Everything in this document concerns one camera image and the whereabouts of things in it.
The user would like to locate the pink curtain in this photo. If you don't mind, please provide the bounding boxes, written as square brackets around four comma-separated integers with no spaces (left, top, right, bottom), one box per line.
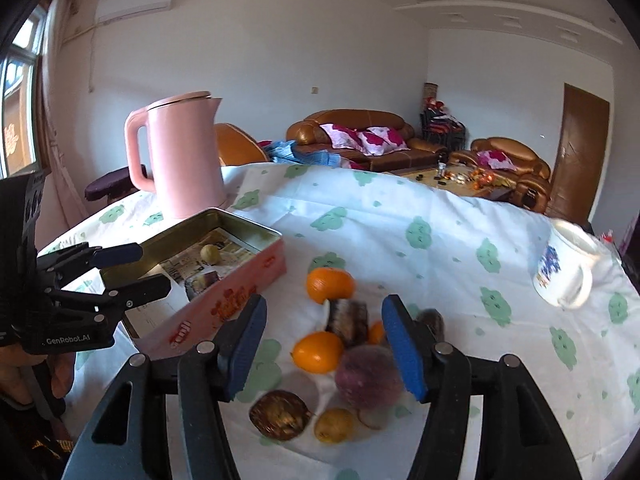
[35,0,88,241]

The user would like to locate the brown leather armchair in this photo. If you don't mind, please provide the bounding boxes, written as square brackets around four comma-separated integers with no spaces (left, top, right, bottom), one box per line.
[470,136,551,213]

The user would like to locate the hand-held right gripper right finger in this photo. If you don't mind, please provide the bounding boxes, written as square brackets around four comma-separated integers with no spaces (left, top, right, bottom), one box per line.
[381,294,583,480]

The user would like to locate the white green cloud tablecloth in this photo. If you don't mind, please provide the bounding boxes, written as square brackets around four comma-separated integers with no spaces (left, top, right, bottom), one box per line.
[37,162,640,480]

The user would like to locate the dark purple cushion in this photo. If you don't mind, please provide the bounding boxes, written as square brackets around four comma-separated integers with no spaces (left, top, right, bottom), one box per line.
[84,164,151,203]

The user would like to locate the chocolate cake roll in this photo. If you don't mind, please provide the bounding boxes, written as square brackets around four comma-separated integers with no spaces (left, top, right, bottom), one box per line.
[322,299,371,348]

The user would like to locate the white printed mug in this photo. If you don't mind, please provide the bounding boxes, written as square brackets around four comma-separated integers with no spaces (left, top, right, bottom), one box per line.
[531,219,608,309]

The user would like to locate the brown round snack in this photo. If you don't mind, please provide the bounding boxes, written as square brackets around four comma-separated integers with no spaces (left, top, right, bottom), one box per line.
[248,390,315,442]

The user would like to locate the stack of dark chairs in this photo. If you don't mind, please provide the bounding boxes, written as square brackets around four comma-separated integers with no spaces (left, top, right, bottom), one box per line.
[420,100,468,151]

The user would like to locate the wooden coffee table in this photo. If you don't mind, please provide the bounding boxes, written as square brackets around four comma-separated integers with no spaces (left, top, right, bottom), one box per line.
[390,162,516,201]

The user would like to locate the dark chocolate ball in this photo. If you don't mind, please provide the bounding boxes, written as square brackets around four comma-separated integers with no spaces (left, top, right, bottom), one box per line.
[414,309,446,343]

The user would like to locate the purple radish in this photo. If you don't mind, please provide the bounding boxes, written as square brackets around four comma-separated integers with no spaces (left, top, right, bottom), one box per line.
[334,344,408,431]

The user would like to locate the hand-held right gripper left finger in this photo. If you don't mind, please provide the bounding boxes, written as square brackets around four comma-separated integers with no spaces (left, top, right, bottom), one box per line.
[65,294,268,480]

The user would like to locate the white air conditioner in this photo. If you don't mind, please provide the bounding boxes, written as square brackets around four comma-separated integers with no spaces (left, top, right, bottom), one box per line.
[95,0,175,24]

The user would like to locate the pink floral pillow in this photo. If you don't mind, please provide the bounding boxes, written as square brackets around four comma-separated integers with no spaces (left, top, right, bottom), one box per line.
[477,150,516,171]
[320,123,368,151]
[357,127,408,157]

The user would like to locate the window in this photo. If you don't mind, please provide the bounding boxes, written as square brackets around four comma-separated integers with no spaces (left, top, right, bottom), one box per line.
[0,5,48,178]

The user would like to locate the pink electric kettle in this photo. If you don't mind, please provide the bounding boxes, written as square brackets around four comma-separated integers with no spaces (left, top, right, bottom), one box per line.
[124,91,228,221]

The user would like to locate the printed paper liner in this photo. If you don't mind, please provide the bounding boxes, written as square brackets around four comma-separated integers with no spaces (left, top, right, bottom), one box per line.
[125,227,258,333]

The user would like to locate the blue clothing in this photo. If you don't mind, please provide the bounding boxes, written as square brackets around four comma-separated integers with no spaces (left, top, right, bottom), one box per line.
[260,139,351,167]

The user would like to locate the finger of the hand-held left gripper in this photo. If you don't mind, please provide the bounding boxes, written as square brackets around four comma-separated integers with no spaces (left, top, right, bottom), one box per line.
[49,274,172,324]
[37,241,145,287]

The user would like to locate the person's left hand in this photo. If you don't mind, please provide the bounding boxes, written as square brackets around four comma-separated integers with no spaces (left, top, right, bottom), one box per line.
[0,347,77,406]

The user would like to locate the pile of snacks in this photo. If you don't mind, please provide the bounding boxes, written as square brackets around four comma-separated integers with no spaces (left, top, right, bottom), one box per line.
[435,167,506,191]

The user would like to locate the brown leather sofa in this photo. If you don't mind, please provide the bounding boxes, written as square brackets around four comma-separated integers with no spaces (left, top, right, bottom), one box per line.
[286,108,448,171]

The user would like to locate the smooth orange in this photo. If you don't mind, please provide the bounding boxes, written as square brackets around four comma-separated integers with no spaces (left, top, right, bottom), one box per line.
[291,331,346,374]

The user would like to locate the brown wooden door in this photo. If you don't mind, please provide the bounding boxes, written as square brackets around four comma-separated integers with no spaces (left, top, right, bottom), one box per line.
[550,82,612,221]

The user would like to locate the dimpled orange mandarin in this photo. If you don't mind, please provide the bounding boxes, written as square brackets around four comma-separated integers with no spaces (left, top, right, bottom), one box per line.
[306,267,356,306]

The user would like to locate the orange leather chair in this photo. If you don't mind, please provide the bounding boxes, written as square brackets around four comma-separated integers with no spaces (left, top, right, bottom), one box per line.
[215,123,271,167]

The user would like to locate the pink metal tin box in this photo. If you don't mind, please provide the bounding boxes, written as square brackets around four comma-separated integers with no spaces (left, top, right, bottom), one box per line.
[99,207,287,361]

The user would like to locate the layered cake slice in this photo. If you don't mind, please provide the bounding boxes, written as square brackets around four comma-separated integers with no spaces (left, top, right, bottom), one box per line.
[184,271,222,302]

